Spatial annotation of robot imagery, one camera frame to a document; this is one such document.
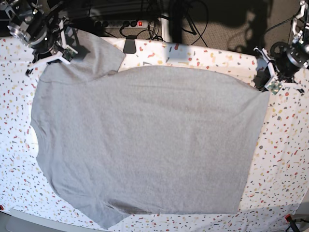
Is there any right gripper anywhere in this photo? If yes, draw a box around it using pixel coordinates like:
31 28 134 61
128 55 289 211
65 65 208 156
27 17 78 73

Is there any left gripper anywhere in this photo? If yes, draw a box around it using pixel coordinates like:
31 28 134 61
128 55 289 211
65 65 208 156
254 47 305 95

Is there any grey T-shirt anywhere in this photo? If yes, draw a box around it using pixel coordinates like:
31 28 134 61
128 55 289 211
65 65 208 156
31 30 269 229

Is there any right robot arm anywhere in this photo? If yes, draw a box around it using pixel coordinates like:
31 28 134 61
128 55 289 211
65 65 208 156
0 0 78 75

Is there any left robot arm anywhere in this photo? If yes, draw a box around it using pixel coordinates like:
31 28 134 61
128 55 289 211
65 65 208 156
254 0 309 95

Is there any white power strip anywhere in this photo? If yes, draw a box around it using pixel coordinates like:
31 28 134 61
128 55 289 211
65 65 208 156
94 20 149 29

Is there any black table clamp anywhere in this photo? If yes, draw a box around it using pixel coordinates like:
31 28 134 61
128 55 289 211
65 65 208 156
123 35 137 54

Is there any red clamp right corner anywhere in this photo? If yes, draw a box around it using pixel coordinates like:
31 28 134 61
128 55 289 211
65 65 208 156
284 214 293 224

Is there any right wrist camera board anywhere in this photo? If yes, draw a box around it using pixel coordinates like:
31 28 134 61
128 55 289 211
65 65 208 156
62 48 76 62

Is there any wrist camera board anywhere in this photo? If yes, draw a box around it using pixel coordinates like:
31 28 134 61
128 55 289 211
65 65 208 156
267 81 282 95
62 48 76 62

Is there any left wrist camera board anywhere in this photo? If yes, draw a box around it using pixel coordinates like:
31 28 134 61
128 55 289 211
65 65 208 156
267 81 282 95

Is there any white table leg post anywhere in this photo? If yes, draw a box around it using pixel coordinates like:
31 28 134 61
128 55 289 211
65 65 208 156
161 18 172 43

